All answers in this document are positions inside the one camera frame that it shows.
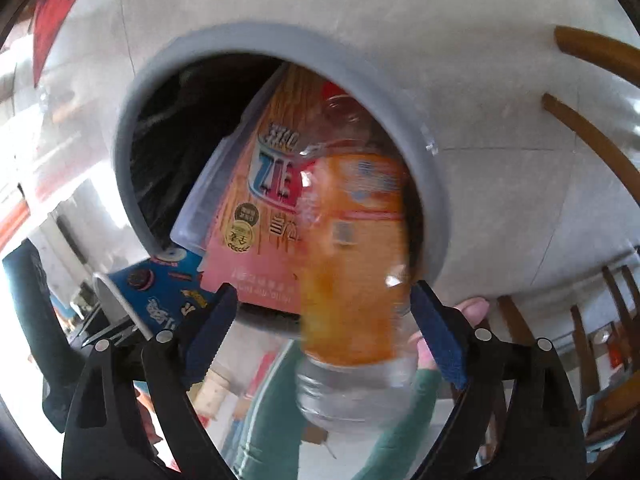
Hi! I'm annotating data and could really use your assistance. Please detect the clear plastic bottle orange label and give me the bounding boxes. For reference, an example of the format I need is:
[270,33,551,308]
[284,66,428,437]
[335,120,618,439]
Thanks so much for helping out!
[294,85,432,435]

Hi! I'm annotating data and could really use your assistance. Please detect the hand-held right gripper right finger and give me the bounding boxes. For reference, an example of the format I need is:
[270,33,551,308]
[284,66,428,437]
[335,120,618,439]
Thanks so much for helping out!
[410,280,588,480]

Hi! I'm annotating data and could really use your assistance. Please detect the black bin liner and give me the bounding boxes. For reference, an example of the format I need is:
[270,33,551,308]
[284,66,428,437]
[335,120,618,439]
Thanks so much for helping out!
[129,54,286,253]

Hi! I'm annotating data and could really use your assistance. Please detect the red printed paper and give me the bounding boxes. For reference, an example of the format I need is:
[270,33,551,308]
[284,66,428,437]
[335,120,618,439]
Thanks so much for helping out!
[29,0,103,86]

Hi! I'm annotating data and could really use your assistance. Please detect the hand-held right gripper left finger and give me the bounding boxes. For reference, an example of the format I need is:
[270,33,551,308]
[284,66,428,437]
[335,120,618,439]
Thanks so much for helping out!
[62,282,241,480]

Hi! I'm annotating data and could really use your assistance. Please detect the wooden chair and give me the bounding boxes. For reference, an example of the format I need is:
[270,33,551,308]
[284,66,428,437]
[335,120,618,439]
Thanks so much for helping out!
[541,24,640,207]
[496,245,640,463]

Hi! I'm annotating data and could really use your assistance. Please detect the grey round trash bin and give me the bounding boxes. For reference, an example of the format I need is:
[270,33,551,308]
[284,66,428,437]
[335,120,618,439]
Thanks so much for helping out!
[112,20,451,291]

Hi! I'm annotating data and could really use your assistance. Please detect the pink snack box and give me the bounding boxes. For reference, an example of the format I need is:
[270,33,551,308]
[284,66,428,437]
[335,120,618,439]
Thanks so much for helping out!
[170,62,323,318]

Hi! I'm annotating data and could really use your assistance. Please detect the blue paper cup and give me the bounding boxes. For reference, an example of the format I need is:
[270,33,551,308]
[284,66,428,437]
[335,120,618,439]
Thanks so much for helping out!
[92,250,210,345]

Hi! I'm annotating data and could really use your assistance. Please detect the person's foot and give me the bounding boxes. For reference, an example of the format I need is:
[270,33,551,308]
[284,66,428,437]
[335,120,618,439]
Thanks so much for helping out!
[414,296,492,373]
[192,369,236,417]

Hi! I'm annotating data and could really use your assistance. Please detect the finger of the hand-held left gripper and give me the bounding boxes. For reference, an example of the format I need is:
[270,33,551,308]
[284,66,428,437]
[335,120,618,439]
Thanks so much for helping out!
[70,312,151,356]

